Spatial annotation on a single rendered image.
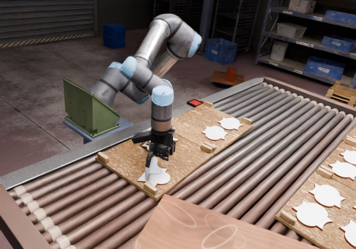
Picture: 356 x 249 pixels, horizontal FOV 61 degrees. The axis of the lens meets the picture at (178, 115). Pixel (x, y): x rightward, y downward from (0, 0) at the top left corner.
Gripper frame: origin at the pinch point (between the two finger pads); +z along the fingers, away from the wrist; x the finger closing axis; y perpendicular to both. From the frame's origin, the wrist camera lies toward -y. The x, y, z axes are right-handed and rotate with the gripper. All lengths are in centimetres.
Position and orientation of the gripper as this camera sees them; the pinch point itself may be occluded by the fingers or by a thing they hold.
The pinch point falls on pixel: (153, 169)
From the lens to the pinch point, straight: 123.5
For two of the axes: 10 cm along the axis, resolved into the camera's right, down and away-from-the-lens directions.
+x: 3.5, -4.1, 8.4
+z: -0.7, 8.8, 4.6
